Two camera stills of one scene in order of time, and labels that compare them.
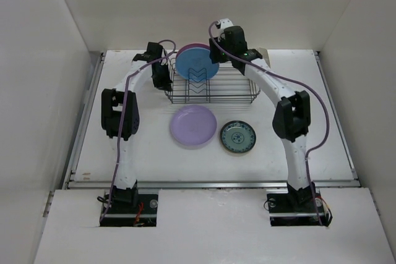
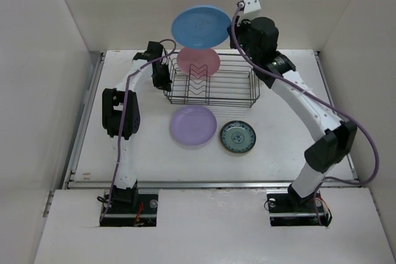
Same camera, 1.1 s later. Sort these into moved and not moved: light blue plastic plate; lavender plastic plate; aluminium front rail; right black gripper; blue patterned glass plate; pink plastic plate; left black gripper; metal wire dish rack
Moved: right black gripper; pink plastic plate; light blue plastic plate
Not moved: blue patterned glass plate; metal wire dish rack; left black gripper; lavender plastic plate; aluminium front rail
